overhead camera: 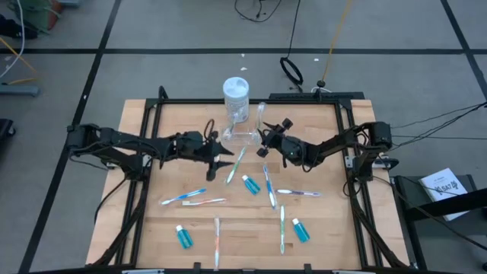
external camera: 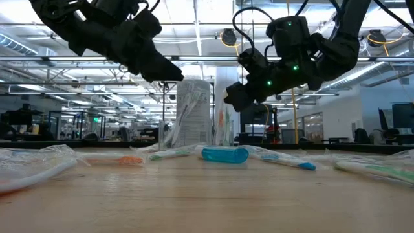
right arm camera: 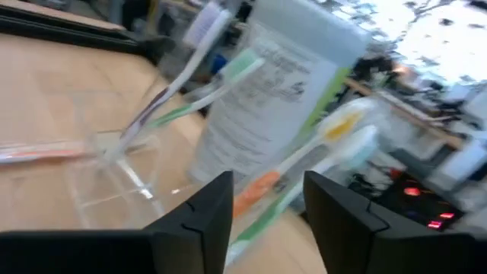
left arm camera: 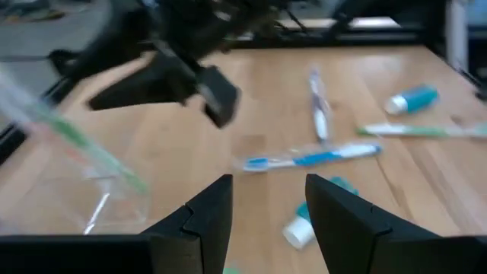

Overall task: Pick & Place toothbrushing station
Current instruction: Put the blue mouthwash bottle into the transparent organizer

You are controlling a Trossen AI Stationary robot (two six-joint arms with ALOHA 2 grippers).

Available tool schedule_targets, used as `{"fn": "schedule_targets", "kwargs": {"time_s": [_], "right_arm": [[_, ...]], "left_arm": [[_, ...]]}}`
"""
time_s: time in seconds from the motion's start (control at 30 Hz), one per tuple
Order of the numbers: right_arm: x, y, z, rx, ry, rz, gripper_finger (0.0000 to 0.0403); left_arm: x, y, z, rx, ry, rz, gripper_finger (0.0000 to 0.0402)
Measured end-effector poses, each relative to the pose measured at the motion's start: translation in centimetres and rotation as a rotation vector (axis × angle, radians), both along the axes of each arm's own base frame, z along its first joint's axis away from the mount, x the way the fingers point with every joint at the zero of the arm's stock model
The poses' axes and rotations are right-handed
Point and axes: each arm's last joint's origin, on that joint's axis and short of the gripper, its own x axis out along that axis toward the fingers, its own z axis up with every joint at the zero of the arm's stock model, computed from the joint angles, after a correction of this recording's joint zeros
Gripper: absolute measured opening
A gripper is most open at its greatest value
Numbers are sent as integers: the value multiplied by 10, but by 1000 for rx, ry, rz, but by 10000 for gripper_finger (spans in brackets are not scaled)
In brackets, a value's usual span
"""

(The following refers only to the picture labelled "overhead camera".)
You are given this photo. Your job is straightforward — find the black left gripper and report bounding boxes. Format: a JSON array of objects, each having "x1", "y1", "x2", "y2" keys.
[{"x1": 167, "y1": 130, "x2": 235, "y2": 183}]

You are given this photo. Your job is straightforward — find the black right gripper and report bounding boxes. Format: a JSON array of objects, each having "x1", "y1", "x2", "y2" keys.
[{"x1": 256, "y1": 118, "x2": 310, "y2": 169}]

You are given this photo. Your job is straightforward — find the green white toothbrush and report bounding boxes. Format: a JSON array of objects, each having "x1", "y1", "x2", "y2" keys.
[
  {"x1": 279, "y1": 204, "x2": 286, "y2": 255},
  {"x1": 225, "y1": 146, "x2": 247, "y2": 185}
]

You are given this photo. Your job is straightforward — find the small teal mouthwash bottle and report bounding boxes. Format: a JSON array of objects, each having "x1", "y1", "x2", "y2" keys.
[
  {"x1": 175, "y1": 225, "x2": 195, "y2": 250},
  {"x1": 291, "y1": 218, "x2": 311, "y2": 244},
  {"x1": 241, "y1": 174, "x2": 262, "y2": 196}
]

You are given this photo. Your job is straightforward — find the orange white toothbrush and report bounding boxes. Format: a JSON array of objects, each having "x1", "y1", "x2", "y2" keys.
[
  {"x1": 181, "y1": 197, "x2": 228, "y2": 207},
  {"x1": 213, "y1": 215, "x2": 221, "y2": 271}
]

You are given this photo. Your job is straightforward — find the blue white toothbrush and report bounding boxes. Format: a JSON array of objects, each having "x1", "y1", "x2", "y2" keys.
[
  {"x1": 263, "y1": 163, "x2": 278, "y2": 210},
  {"x1": 160, "y1": 187, "x2": 208, "y2": 206}
]

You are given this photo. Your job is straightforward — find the purple white toothbrush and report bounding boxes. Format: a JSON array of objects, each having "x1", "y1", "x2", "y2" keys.
[{"x1": 275, "y1": 188, "x2": 323, "y2": 198}]

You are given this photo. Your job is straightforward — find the clear acrylic organizer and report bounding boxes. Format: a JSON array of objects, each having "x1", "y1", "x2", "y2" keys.
[{"x1": 219, "y1": 101, "x2": 267, "y2": 148}]

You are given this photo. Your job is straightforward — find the white cylindrical wipes canister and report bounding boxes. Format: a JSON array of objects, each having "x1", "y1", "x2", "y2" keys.
[{"x1": 222, "y1": 76, "x2": 250, "y2": 123}]

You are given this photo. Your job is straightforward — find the black side stand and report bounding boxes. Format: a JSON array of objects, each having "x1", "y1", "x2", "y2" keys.
[{"x1": 390, "y1": 174, "x2": 487, "y2": 274}]

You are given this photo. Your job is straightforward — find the white printed booklet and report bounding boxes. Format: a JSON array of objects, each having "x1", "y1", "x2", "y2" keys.
[{"x1": 418, "y1": 167, "x2": 469, "y2": 222}]

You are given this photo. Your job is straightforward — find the grey floor bar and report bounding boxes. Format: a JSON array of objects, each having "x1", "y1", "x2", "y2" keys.
[{"x1": 0, "y1": 84, "x2": 40, "y2": 97}]

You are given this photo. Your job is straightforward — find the black chair base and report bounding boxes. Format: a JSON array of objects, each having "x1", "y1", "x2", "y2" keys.
[{"x1": 0, "y1": 118, "x2": 16, "y2": 140}]

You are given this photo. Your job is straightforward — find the green floor bin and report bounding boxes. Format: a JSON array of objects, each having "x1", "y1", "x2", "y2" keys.
[{"x1": 14, "y1": 0, "x2": 64, "y2": 31}]

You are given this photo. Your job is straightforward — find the black cable with coil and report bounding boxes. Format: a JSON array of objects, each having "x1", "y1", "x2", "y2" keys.
[{"x1": 279, "y1": 0, "x2": 304, "y2": 87}]

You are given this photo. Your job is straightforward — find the black metal table frame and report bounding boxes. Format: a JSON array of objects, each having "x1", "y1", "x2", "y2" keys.
[{"x1": 89, "y1": 85, "x2": 410, "y2": 271}]

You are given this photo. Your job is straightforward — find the yellow hanging cable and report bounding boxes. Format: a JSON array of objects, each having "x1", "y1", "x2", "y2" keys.
[{"x1": 321, "y1": 0, "x2": 353, "y2": 83}]

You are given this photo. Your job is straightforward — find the thin black floor cable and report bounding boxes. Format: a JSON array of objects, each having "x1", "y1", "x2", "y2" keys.
[{"x1": 234, "y1": 0, "x2": 283, "y2": 23}]

